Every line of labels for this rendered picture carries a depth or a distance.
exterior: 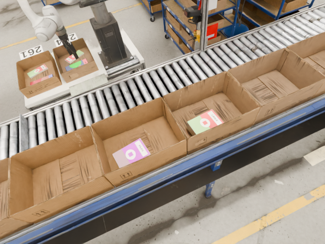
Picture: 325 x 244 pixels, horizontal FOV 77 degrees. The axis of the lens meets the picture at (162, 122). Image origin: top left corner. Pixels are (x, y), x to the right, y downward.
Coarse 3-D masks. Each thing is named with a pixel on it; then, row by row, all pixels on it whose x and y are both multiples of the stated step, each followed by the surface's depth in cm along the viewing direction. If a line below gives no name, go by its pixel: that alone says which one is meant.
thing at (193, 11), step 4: (188, 8) 147; (192, 8) 147; (196, 8) 146; (200, 8) 147; (184, 12) 149; (188, 12) 145; (192, 12) 146; (196, 12) 147; (200, 12) 148; (188, 16) 148; (192, 16) 149; (196, 16) 152; (192, 20) 153
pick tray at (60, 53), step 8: (80, 40) 185; (56, 48) 180; (64, 48) 184; (80, 48) 190; (88, 48) 174; (56, 56) 180; (64, 56) 186; (80, 56) 184; (88, 56) 183; (64, 64) 180; (88, 64) 164; (96, 64) 168; (64, 72) 159; (72, 72) 162; (80, 72) 165; (88, 72) 169; (72, 80) 167
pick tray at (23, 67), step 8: (32, 56) 176; (40, 56) 179; (48, 56) 182; (16, 64) 172; (24, 64) 178; (32, 64) 181; (40, 64) 183; (48, 64) 182; (24, 72) 179; (48, 72) 176; (56, 72) 166; (24, 80) 172; (32, 80) 172; (48, 80) 158; (56, 80) 161; (24, 88) 154; (32, 88) 157; (40, 88) 160; (48, 88) 163; (32, 96) 162
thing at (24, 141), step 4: (20, 116) 144; (20, 120) 142; (24, 120) 147; (20, 124) 139; (24, 124) 144; (20, 128) 137; (24, 128) 142; (28, 128) 148; (20, 132) 136; (24, 132) 140; (28, 132) 145; (20, 136) 134; (24, 136) 138; (28, 136) 143; (20, 140) 132; (24, 140) 136; (28, 140) 141; (20, 144) 130; (24, 144) 134; (28, 144) 139; (20, 148) 128; (24, 148) 132; (28, 148) 137
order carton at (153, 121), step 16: (128, 112) 107; (144, 112) 112; (160, 112) 118; (96, 128) 106; (112, 128) 111; (128, 128) 117; (144, 128) 117; (160, 128) 116; (176, 128) 104; (96, 144) 97; (112, 144) 113; (128, 144) 112; (160, 144) 110; (176, 144) 92; (112, 160) 108; (144, 160) 91; (160, 160) 97; (112, 176) 90; (128, 176) 97
